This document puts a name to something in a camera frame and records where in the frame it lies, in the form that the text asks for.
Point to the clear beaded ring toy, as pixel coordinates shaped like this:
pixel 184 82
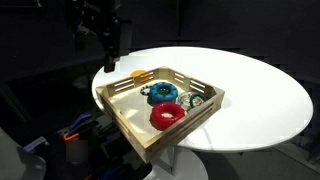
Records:
pixel 184 100

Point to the red ribbed ring toy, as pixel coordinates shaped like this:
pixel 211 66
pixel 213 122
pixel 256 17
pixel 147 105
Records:
pixel 165 114

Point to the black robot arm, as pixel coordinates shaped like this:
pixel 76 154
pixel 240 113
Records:
pixel 100 18

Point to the dark equipment with purple parts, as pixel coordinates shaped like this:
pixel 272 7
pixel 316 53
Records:
pixel 89 150

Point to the blue ring toy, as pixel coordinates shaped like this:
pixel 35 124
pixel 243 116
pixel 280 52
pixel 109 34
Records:
pixel 163 92

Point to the wooden slatted tray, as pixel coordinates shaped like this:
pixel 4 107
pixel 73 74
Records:
pixel 129 104

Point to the orange round object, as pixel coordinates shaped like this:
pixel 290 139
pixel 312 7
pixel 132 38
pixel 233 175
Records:
pixel 144 78

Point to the white round table pedestal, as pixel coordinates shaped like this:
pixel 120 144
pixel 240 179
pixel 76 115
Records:
pixel 177 164

